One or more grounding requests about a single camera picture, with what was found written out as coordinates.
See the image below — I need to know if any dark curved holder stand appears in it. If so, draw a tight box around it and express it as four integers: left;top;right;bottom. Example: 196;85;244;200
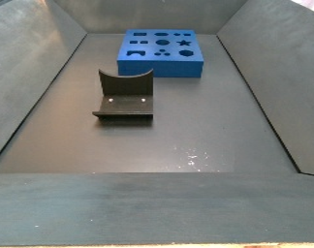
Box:
93;71;153;118

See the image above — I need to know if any blue foam shape board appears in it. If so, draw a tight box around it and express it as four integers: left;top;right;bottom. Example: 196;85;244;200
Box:
117;29;204;78

